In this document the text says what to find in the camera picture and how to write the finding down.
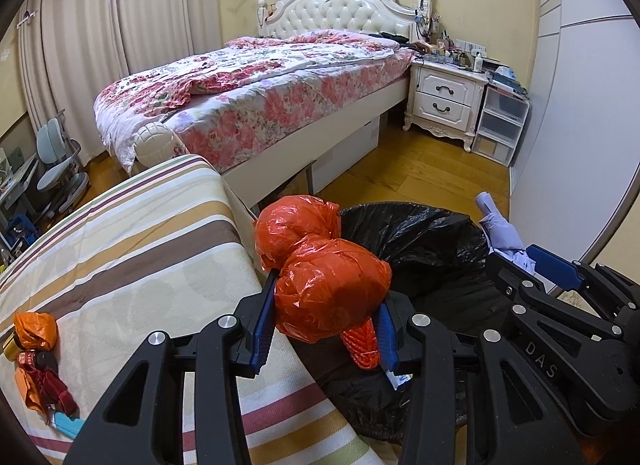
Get beige curtains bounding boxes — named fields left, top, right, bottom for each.
left=14, top=0, right=221, bottom=164

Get orange foam net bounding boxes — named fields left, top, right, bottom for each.
left=340, top=318, right=381, bottom=370

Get white box under bed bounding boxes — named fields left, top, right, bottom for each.
left=311, top=117, right=380, bottom=193

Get yellow black box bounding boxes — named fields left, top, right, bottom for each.
left=2, top=333, right=24, bottom=362

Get orange paper wrap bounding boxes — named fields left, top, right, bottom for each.
left=13, top=312, right=58, bottom=351

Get white nightstand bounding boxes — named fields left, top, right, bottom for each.
left=402, top=56, right=488, bottom=153

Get lilac paper wrapper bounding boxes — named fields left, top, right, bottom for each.
left=475, top=192, right=535, bottom=275

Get white desk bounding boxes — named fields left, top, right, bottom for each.
left=0, top=150, right=40, bottom=229

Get pink floral quilt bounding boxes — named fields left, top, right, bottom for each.
left=93, top=29, right=414, bottom=172

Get clear plastic drawer unit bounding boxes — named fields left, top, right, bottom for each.
left=472, top=84, right=530, bottom=167

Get grey desk chair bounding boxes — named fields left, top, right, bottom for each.
left=36, top=110, right=90, bottom=221

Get orange plastic bag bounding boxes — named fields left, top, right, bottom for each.
left=254, top=195, right=392, bottom=344

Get striped beige bed cover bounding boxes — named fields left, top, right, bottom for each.
left=1, top=155, right=378, bottom=464

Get light blue packet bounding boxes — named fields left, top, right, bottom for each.
left=50, top=411, right=85, bottom=440

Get black lined trash bin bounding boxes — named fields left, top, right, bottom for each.
left=292, top=202, right=510, bottom=443

